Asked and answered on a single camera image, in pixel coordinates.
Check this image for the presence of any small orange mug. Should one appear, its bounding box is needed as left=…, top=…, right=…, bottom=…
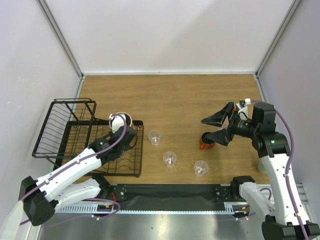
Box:
left=199, top=132, right=216, bottom=150

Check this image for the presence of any black skull mug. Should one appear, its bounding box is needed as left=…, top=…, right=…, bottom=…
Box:
left=117, top=112, right=135, bottom=128

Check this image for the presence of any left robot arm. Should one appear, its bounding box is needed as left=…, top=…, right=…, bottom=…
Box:
left=18, top=125, right=137, bottom=226

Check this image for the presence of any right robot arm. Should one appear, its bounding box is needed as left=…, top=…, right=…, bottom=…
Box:
left=201, top=98, right=320, bottom=240

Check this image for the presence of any clear faceted glass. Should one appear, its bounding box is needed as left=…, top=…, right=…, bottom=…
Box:
left=220, top=120, right=232, bottom=130

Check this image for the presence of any clear plastic cup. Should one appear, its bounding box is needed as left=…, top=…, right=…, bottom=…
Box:
left=194, top=160, right=209, bottom=177
left=148, top=130, right=162, bottom=146
left=163, top=151, right=177, bottom=167

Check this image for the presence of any pale green cup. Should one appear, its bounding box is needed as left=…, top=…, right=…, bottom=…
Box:
left=257, top=159, right=268, bottom=175

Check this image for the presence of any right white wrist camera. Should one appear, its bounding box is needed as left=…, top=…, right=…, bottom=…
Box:
left=236, top=98, right=252, bottom=120

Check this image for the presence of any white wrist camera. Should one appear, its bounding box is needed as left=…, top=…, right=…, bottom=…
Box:
left=109, top=112, right=127, bottom=133
left=236, top=98, right=252, bottom=120

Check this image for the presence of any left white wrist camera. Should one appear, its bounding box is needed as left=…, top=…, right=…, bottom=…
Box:
left=109, top=112, right=127, bottom=133

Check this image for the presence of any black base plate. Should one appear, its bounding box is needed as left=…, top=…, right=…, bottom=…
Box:
left=111, top=184, right=243, bottom=205

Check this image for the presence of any black wire dish rack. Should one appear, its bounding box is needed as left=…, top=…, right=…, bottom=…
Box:
left=31, top=98, right=144, bottom=178

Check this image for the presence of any white slotted cable duct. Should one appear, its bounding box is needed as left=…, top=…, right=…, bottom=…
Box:
left=57, top=201, right=250, bottom=215

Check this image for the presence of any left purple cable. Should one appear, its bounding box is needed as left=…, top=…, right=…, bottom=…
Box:
left=18, top=113, right=129, bottom=226

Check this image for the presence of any aluminium frame rail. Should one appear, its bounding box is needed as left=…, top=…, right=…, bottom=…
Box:
left=34, top=0, right=85, bottom=78

